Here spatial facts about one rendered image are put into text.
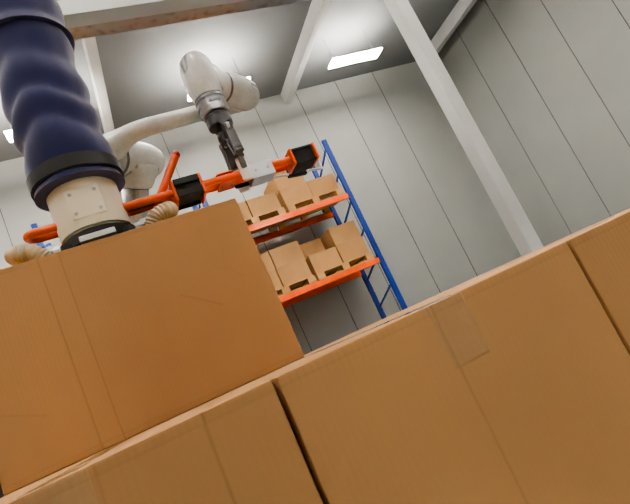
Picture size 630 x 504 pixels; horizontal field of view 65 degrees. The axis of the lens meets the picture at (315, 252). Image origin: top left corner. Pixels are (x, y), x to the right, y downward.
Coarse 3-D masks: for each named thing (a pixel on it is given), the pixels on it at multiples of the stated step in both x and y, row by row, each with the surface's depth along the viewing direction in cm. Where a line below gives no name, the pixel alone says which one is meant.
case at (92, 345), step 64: (64, 256) 100; (128, 256) 104; (192, 256) 108; (256, 256) 112; (0, 320) 94; (64, 320) 97; (128, 320) 100; (192, 320) 104; (256, 320) 108; (0, 384) 90; (64, 384) 93; (128, 384) 96; (192, 384) 100; (0, 448) 87; (64, 448) 90
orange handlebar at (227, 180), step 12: (288, 156) 143; (276, 168) 145; (204, 180) 133; (216, 180) 134; (228, 180) 135; (240, 180) 141; (168, 192) 129; (132, 204) 126; (144, 204) 127; (156, 204) 132; (36, 228) 118; (48, 228) 118; (24, 240) 118; (36, 240) 121
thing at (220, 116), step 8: (216, 112) 140; (224, 112) 141; (208, 120) 141; (216, 120) 140; (224, 120) 140; (232, 120) 143; (208, 128) 142; (216, 128) 142; (224, 136) 140; (224, 144) 143
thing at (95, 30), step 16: (256, 0) 591; (272, 0) 603; (288, 0) 616; (304, 0) 628; (160, 16) 550; (176, 16) 560; (192, 16) 571; (208, 16) 582; (80, 32) 523; (96, 32) 532; (112, 32) 542
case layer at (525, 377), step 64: (576, 256) 60; (384, 320) 100; (448, 320) 53; (512, 320) 55; (576, 320) 57; (256, 384) 50; (320, 384) 47; (384, 384) 48; (448, 384) 50; (512, 384) 52; (576, 384) 54; (128, 448) 41; (192, 448) 42; (256, 448) 44; (320, 448) 45; (384, 448) 47; (448, 448) 48; (512, 448) 50; (576, 448) 52
